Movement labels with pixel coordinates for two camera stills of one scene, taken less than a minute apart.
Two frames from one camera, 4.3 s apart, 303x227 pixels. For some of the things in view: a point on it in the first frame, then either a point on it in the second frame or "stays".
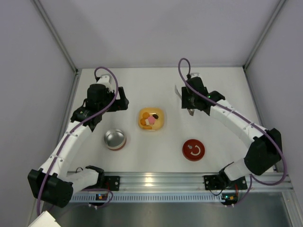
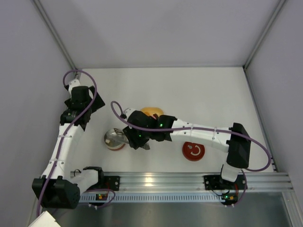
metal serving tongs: x=191 y=111 to x=122 y=138
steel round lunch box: x=115 y=139 stays
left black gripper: x=120 y=101 to x=96 y=104
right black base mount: x=222 y=182 stays
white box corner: x=44 y=220 stays
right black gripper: x=185 y=100 to x=133 y=139
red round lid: x=193 y=150 stays
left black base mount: x=111 y=183 stays
